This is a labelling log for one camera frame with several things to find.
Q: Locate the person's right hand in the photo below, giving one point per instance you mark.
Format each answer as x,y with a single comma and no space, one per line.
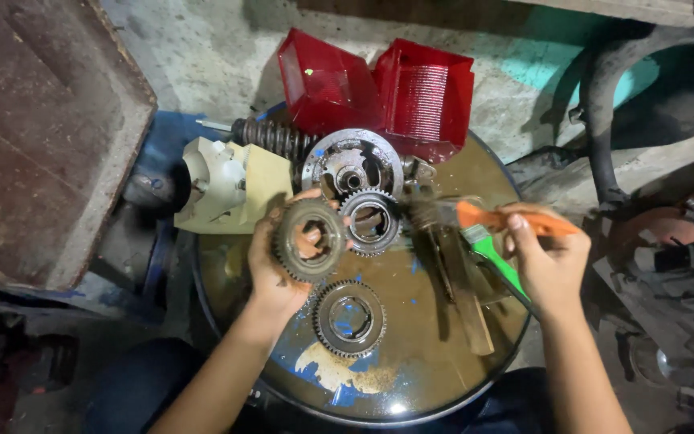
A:
549,265

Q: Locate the person's left hand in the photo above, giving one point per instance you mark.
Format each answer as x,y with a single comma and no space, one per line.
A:
268,277

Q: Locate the greasy steel gear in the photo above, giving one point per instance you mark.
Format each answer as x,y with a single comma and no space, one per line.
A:
296,241

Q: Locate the large flat steel gear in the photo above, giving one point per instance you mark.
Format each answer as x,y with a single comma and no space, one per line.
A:
350,319

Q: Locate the cream plastic housing part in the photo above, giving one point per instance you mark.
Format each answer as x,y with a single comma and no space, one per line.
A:
232,187

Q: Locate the shiny steel gear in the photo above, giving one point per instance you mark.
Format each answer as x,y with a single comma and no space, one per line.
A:
371,222

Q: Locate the heap of engine parts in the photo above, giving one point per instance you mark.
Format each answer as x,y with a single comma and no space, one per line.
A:
666,289

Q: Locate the blue round metal drum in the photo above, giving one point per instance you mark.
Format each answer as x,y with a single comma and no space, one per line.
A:
431,337

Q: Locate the black coil spring shock absorber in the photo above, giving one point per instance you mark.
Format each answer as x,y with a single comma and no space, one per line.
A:
274,138

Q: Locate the round metal clutch housing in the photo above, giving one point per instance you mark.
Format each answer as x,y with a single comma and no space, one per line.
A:
352,163

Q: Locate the person's legs in dark trousers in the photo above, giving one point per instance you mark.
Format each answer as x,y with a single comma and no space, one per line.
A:
142,386

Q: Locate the red tail light lens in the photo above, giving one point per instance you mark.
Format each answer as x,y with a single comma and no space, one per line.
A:
425,99
323,87

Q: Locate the rusty brown metal table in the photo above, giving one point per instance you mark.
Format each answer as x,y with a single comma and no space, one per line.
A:
40,138

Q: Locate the small metal bracket part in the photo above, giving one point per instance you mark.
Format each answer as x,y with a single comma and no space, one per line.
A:
417,170

